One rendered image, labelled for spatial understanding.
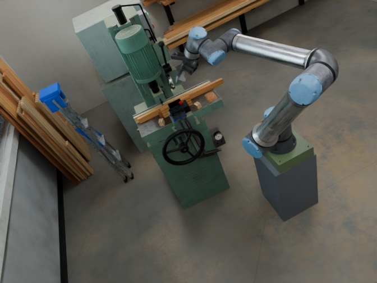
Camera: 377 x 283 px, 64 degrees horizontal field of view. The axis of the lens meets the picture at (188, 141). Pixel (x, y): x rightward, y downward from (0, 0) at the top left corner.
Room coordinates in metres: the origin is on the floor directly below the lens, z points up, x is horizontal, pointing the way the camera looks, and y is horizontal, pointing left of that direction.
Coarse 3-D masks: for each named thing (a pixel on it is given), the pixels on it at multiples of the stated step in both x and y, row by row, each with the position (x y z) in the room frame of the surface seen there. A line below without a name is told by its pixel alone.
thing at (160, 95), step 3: (159, 87) 1.82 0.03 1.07; (150, 90) 1.83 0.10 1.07; (159, 90) 1.78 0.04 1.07; (153, 93) 1.78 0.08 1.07; (156, 93) 1.77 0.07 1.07; (159, 93) 1.75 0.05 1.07; (162, 93) 1.74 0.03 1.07; (153, 96) 1.75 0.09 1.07; (156, 96) 1.74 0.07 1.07; (159, 96) 1.74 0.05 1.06; (162, 96) 1.74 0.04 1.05; (156, 99) 1.73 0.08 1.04; (162, 99) 1.74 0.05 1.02; (165, 99) 1.74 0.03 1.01; (156, 102) 1.73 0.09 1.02; (159, 102) 1.73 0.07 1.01
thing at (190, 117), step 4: (188, 112) 1.57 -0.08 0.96; (188, 116) 1.53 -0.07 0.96; (192, 116) 1.53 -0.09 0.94; (172, 120) 1.56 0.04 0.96; (188, 120) 1.53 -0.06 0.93; (192, 120) 1.53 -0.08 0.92; (176, 124) 1.53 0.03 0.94; (184, 124) 1.53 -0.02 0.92; (192, 124) 1.53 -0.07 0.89; (196, 124) 1.53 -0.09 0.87; (176, 128) 1.53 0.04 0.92; (180, 128) 1.53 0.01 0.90
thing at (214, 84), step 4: (216, 80) 1.81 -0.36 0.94; (220, 80) 1.80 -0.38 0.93; (208, 84) 1.81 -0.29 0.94; (212, 84) 1.79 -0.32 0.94; (216, 84) 1.80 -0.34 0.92; (220, 84) 1.80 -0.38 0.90; (200, 88) 1.80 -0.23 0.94; (204, 88) 1.79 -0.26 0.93; (208, 88) 1.79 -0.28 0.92; (212, 88) 1.79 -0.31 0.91; (192, 92) 1.80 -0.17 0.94; (196, 92) 1.79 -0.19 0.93; (200, 92) 1.79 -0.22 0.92; (204, 92) 1.79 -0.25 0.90; (184, 96) 1.80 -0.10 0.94; (192, 96) 1.79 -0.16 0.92; (196, 96) 1.79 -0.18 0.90; (152, 112) 1.77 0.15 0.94; (156, 112) 1.77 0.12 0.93; (144, 116) 1.77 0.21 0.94; (148, 116) 1.77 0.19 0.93; (152, 116) 1.77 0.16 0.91; (140, 120) 1.77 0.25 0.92; (144, 120) 1.77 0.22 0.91
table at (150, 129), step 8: (200, 96) 1.77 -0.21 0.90; (192, 104) 1.72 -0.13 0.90; (208, 104) 1.64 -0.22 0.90; (216, 104) 1.64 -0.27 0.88; (192, 112) 1.63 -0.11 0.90; (200, 112) 1.63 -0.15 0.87; (208, 112) 1.63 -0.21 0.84; (152, 120) 1.74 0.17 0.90; (168, 120) 1.66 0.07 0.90; (144, 128) 1.69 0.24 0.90; (152, 128) 1.66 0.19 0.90; (160, 128) 1.62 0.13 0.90; (168, 128) 1.62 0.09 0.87; (192, 128) 1.53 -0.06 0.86; (144, 136) 1.61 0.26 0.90; (152, 136) 1.61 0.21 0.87; (176, 136) 1.53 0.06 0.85
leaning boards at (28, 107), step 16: (0, 64) 3.21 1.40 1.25; (0, 80) 2.92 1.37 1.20; (16, 80) 3.06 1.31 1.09; (0, 96) 2.64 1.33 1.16; (16, 96) 2.93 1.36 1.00; (32, 96) 3.27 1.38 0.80; (0, 112) 2.49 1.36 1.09; (16, 112) 2.55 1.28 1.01; (32, 112) 2.60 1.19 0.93; (48, 112) 2.81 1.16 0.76; (16, 128) 2.49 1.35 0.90; (32, 128) 2.55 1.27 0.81; (48, 128) 2.62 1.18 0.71; (64, 128) 2.84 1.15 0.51; (48, 144) 2.55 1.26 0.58; (64, 144) 2.62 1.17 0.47; (80, 144) 2.88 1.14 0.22; (64, 160) 2.55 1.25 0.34; (80, 160) 2.56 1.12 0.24; (80, 176) 2.55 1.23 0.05
